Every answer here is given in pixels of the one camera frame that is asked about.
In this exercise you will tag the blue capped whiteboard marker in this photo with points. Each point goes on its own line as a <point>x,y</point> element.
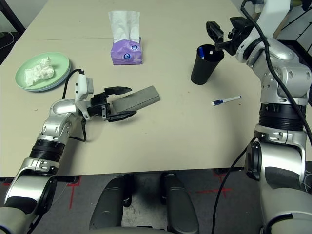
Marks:
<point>229,99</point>

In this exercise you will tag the purple tissue pack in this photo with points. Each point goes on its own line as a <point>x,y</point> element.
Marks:
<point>124,54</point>

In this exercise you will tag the side table black frame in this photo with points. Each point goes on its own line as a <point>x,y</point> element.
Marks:
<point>17,22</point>

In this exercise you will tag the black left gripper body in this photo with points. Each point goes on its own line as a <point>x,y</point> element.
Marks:
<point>98,104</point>

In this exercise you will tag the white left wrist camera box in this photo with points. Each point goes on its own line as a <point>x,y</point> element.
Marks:
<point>81,85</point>

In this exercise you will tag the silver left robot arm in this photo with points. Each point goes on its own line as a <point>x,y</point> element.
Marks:
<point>58,109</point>

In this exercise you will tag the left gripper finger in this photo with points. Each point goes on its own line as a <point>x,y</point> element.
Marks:
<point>122,116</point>
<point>118,90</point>

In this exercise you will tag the light green plate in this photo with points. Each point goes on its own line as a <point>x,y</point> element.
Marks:
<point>61,63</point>

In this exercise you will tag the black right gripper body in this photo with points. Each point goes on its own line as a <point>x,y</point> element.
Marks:
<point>240,34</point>

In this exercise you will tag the white tissue sheet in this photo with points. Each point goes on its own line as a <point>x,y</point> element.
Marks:
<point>124,24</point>

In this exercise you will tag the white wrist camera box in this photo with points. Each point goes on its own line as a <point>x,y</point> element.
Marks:
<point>275,12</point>
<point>81,85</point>

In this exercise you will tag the black table foot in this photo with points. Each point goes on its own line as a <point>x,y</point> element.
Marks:
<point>65,180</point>

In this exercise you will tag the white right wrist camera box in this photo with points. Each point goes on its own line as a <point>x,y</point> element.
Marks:
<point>275,12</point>

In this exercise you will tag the wooden stool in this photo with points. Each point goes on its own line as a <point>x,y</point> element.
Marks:
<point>280,28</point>

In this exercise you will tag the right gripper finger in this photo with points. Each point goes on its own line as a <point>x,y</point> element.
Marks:
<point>240,21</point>
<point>215,33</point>

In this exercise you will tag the blue marker pen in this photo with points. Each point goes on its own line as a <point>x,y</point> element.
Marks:
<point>201,52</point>

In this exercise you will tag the light blue plate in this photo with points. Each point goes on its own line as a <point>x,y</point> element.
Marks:
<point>61,85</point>

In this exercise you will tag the dark grey robot leg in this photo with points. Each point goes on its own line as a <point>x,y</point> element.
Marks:
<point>180,207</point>
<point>109,204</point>

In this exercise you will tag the dark grey robot right leg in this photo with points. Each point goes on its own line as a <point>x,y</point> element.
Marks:
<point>180,207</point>

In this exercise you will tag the dark grey robot left leg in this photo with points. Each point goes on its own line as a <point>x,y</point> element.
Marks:
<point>109,204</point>

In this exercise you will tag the grey glasses case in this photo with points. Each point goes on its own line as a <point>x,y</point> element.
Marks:
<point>139,98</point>

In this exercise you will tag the black plastic cup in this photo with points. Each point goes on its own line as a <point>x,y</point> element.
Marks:
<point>202,73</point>

